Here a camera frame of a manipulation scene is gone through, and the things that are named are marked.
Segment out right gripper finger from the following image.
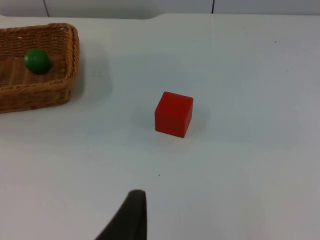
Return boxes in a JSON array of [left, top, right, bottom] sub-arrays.
[[93, 189, 148, 240]]

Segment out green ball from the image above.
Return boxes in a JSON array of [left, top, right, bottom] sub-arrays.
[[23, 48, 51, 75]]

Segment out red cube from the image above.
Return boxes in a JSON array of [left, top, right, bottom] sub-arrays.
[[154, 91, 194, 139]]

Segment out brown wicker basket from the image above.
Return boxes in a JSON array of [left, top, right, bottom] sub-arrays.
[[0, 22, 80, 115]]

